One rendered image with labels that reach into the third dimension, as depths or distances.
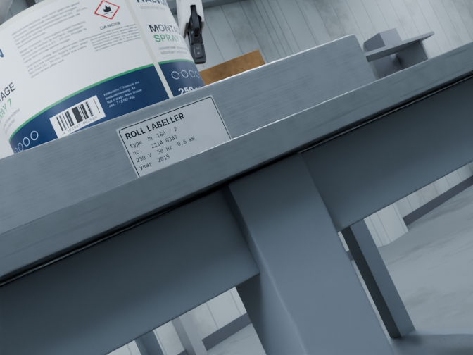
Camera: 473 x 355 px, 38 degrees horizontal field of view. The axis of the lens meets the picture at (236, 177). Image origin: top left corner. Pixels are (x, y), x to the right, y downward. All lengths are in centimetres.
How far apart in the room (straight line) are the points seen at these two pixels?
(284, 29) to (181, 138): 531
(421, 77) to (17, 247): 29
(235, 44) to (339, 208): 523
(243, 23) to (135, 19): 521
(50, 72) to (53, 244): 28
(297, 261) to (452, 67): 18
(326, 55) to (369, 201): 12
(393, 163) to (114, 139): 20
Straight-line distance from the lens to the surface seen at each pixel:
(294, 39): 576
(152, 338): 266
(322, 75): 53
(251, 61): 167
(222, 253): 43
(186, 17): 153
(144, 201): 37
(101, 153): 45
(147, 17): 65
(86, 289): 40
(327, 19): 655
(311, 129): 43
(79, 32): 62
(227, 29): 571
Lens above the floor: 79
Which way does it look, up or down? 2 degrees up
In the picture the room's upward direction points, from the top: 25 degrees counter-clockwise
